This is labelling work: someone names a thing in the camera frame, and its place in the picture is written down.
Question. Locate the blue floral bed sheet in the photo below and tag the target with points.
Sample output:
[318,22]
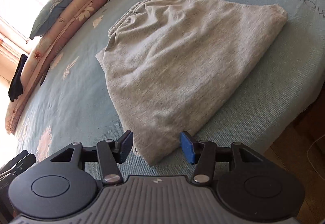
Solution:
[72,104]

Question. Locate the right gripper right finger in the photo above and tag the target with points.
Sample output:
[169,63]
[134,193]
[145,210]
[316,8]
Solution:
[202,154]

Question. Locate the left striped curtain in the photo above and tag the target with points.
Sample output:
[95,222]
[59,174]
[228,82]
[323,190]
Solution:
[10,56]

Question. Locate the grey sweatpants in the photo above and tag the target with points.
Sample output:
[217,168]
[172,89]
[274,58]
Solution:
[171,64]

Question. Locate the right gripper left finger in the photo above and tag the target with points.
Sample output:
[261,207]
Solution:
[110,153]

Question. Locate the pink floral folded quilt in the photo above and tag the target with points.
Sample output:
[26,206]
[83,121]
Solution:
[50,44]

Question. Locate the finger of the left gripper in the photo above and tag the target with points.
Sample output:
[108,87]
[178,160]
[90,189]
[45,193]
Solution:
[15,167]

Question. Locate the black smartphone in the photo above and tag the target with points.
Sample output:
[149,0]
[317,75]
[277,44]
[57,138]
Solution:
[44,75]

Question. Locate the black garment on quilt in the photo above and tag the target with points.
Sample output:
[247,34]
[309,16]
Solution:
[16,87]

